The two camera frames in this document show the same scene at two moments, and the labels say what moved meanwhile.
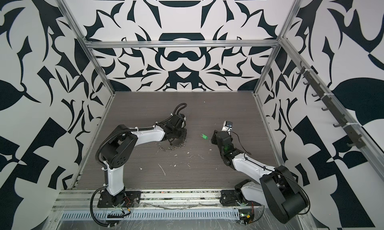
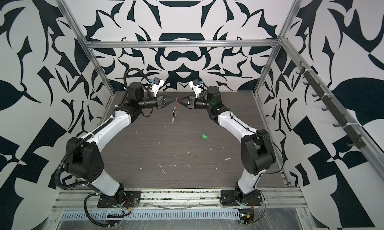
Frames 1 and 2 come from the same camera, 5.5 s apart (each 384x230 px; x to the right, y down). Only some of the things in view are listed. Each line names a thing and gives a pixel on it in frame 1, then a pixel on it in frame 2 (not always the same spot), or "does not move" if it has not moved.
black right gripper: x=215 y=137 → x=191 y=103
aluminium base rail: x=162 y=205 does not move
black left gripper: x=184 y=136 → x=161 y=101
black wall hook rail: x=358 y=140 does not move
